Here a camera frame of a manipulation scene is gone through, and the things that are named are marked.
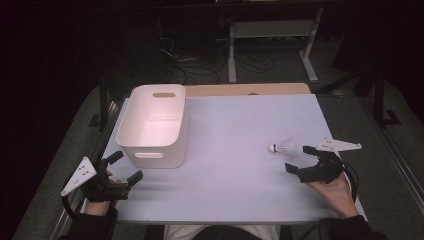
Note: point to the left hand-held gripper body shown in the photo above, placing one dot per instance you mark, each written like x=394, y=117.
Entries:
x=87, y=173

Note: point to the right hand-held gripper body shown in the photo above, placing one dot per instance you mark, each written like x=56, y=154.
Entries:
x=321, y=171

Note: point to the white shuttlecock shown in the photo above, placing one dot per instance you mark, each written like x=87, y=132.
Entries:
x=283, y=146

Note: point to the white plastic storage bin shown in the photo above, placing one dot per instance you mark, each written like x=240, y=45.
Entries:
x=151, y=133

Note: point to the person's right hand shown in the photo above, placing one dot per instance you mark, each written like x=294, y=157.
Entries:
x=338, y=196

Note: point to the person's left hand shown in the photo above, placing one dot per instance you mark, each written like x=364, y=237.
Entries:
x=96, y=207

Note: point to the black metal stand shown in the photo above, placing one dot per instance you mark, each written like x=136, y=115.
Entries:
x=104, y=103
x=380, y=100

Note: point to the person's torso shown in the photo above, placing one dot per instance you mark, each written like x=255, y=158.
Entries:
x=220, y=232

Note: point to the white metal desk frame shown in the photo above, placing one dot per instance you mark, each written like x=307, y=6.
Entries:
x=273, y=29

